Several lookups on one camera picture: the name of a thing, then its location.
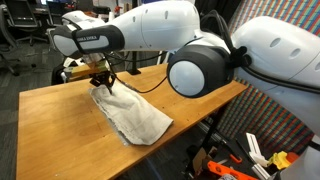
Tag red round object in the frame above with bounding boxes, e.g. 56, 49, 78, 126
286, 152, 301, 164

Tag multicoloured patterned partition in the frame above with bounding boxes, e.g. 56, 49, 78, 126
213, 0, 320, 158

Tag white woven towel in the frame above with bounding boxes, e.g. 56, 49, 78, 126
89, 79, 174, 147

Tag white aluminium brackets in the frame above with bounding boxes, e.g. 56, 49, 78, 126
245, 132, 269, 180

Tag yellow green plastic object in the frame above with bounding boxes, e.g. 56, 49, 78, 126
268, 150, 293, 169

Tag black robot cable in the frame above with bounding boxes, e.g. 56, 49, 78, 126
103, 36, 204, 94

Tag black camera stand pole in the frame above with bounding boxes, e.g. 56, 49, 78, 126
128, 49, 143, 76

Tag black office chair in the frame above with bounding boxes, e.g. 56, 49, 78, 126
0, 0, 51, 76

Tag open cardboard box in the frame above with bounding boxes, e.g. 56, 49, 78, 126
191, 146, 218, 174

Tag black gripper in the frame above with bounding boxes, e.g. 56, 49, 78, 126
89, 71, 116, 96

